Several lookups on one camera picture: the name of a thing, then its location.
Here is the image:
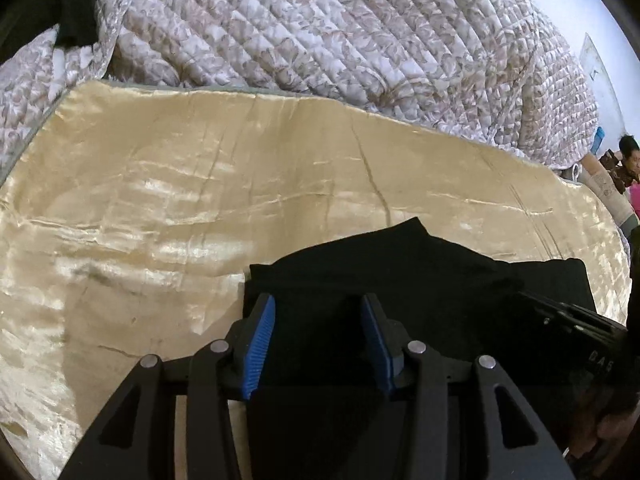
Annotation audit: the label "floral quilted blanket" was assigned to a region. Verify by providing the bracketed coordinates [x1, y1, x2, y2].
[0, 0, 601, 171]

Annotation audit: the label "person's right hand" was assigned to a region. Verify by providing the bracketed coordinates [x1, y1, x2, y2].
[567, 395, 640, 466]

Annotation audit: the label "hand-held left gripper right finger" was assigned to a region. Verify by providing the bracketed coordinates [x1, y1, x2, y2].
[360, 292, 576, 480]

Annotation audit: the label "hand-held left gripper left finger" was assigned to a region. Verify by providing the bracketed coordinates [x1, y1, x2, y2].
[59, 292, 277, 480]

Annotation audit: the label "dark cloth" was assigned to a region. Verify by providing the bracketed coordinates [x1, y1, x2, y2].
[30, 0, 101, 48]

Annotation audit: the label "beige printed roll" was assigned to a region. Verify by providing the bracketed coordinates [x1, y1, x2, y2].
[580, 152, 632, 226]

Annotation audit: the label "black pants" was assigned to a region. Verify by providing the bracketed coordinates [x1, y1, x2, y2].
[242, 216, 601, 480]

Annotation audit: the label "gold satin blanket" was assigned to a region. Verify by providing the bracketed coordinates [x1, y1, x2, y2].
[0, 79, 632, 480]

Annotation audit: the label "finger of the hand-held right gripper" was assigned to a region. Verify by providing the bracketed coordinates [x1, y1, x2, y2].
[517, 290, 628, 336]

